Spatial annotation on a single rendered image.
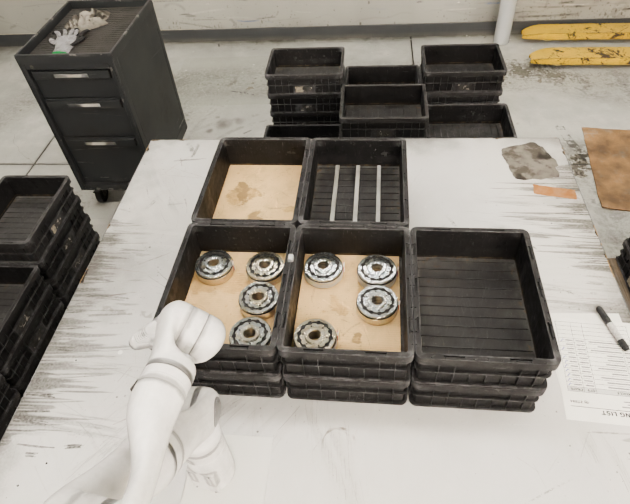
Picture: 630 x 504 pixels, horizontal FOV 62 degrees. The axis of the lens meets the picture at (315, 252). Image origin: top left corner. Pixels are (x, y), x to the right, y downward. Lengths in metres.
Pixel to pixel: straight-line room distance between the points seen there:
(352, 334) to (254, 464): 0.37
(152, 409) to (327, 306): 0.72
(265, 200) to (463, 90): 1.49
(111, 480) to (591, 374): 1.14
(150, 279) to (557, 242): 1.26
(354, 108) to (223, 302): 1.54
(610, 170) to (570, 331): 1.89
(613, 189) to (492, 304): 1.91
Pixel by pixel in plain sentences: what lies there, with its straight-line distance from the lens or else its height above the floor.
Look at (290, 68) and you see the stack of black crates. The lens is 3.08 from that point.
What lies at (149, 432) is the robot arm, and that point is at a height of 1.30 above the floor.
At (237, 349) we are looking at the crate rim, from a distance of 1.18.
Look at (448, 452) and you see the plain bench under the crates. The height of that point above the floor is 0.70.
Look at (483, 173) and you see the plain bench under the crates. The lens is 1.97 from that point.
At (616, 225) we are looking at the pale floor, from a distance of 3.01.
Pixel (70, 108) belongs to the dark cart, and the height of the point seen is 0.62.
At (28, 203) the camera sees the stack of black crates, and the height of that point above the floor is 0.49.
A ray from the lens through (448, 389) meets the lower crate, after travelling 1.26.
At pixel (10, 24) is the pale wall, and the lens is 5.38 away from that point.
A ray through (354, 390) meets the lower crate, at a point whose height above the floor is 0.76.
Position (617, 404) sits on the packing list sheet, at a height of 0.70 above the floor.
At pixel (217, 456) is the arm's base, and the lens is 1.17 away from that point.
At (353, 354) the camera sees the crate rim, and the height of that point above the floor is 0.93.
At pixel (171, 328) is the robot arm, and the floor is 1.29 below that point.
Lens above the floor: 1.90
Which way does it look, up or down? 47 degrees down
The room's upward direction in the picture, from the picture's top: 5 degrees counter-clockwise
